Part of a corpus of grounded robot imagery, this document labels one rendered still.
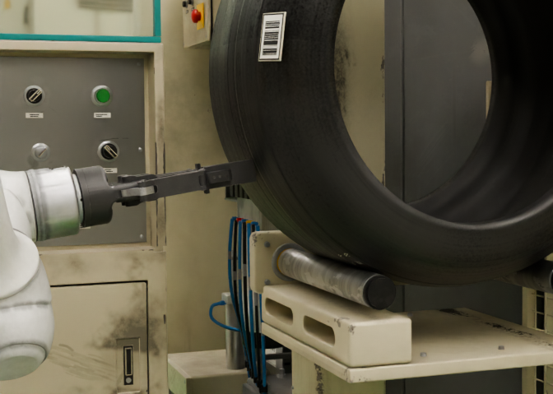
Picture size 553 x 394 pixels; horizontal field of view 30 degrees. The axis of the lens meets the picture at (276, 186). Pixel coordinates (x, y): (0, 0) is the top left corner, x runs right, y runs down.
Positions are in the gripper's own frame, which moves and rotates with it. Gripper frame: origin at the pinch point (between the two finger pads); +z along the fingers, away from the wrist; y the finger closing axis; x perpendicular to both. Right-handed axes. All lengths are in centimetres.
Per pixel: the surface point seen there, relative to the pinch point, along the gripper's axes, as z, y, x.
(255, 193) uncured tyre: 5.4, 6.7, 3.8
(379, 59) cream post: 35.8, 24.8, -12.9
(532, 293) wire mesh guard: 60, 26, 32
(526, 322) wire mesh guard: 58, 26, 37
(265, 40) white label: 4.2, -9.8, -16.3
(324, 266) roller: 13.1, 3.5, 15.4
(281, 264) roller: 12.3, 19.9, 16.8
